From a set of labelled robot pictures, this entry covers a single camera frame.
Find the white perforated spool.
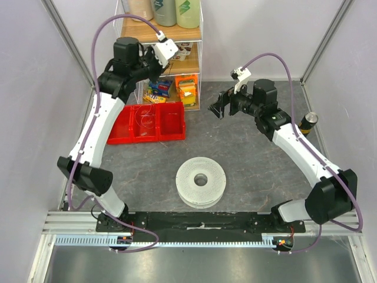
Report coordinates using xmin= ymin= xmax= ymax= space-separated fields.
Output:
xmin=176 ymin=157 xmax=226 ymax=209

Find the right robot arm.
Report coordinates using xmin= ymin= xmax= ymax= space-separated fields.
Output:
xmin=208 ymin=79 xmax=358 ymax=232

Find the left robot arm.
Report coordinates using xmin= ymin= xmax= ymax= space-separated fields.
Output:
xmin=57 ymin=35 xmax=178 ymax=232

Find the blue green sponge pack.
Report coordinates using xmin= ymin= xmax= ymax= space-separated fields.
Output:
xmin=148 ymin=80 xmax=173 ymax=98

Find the yellow candy pack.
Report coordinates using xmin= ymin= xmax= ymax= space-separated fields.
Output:
xmin=143 ymin=90 xmax=166 ymax=104

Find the orange yellow sponge box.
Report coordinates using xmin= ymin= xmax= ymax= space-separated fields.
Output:
xmin=175 ymin=74 xmax=198 ymax=107

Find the white pudding cup pack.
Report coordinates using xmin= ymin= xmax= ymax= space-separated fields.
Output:
xmin=172 ymin=42 xmax=193 ymax=61

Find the red compartment bin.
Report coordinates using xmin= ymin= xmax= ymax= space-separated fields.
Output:
xmin=107 ymin=102 xmax=186 ymax=145

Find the grey green bottle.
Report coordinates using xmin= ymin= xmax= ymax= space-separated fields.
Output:
xmin=151 ymin=0 xmax=177 ymax=27

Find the beige bottle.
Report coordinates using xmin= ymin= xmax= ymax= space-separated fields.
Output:
xmin=127 ymin=0 xmax=154 ymax=21

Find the light green bottle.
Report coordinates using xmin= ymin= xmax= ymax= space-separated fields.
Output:
xmin=175 ymin=0 xmax=200 ymax=29

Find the black yellow can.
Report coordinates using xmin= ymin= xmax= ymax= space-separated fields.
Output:
xmin=298 ymin=112 xmax=319 ymax=137

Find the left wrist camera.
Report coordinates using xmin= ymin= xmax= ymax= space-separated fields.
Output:
xmin=153 ymin=39 xmax=179 ymax=68

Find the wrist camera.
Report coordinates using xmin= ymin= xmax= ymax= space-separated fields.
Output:
xmin=153 ymin=39 xmax=179 ymax=68
xmin=231 ymin=67 xmax=252 ymax=94

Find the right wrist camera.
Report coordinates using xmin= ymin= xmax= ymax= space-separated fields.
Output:
xmin=231 ymin=67 xmax=252 ymax=94

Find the thin red wire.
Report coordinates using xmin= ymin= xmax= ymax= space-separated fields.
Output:
xmin=132 ymin=103 xmax=157 ymax=130

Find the white wire wooden shelf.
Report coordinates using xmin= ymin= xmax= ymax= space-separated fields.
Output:
xmin=112 ymin=5 xmax=204 ymax=111

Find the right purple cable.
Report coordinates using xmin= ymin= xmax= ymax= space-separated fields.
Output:
xmin=241 ymin=52 xmax=364 ymax=255

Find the purple cable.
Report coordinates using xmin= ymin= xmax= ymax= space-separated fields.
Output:
xmin=66 ymin=14 xmax=166 ymax=254
xmin=241 ymin=52 xmax=364 ymax=255

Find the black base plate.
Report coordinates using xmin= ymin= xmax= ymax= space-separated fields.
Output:
xmin=95 ymin=210 xmax=306 ymax=243

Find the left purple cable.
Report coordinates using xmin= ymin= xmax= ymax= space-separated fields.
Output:
xmin=66 ymin=14 xmax=166 ymax=254

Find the grey cable duct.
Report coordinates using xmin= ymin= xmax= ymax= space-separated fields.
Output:
xmin=55 ymin=235 xmax=282 ymax=248

